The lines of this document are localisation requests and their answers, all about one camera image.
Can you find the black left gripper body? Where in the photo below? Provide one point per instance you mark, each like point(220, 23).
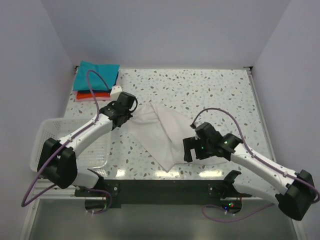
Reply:
point(122, 119)

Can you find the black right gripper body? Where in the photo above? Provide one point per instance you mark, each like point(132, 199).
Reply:
point(191, 146)

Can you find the white t-shirt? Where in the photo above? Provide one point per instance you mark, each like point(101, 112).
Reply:
point(161, 130)

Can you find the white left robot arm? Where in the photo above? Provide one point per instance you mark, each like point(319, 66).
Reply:
point(58, 159)

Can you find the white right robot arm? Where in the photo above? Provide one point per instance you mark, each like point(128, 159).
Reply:
point(293, 192)

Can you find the teal folded t-shirt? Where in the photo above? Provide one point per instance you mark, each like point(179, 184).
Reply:
point(106, 70)

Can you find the orange folded t-shirt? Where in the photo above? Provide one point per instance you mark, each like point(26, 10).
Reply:
point(86, 94)

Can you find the pink folded t-shirt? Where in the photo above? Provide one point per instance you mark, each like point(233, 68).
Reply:
point(89, 100)

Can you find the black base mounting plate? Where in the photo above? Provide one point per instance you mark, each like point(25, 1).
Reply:
point(116, 193)

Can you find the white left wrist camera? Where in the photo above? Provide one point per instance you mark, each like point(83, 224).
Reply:
point(115, 92)

